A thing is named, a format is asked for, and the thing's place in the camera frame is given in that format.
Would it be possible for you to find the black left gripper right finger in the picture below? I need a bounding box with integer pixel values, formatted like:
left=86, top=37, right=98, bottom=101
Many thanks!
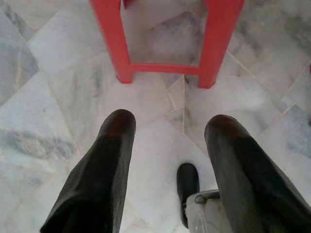
left=204, top=115, right=311, bottom=233

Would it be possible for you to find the black left robot foot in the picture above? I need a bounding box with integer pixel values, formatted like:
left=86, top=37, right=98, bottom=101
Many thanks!
left=176, top=163, right=200, bottom=229

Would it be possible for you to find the red plastic stool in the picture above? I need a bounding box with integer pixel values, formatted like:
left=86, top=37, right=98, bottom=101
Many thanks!
left=88, top=0, right=246, bottom=89

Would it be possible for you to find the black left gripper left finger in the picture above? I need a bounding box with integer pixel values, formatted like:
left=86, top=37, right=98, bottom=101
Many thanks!
left=40, top=109, right=137, bottom=233

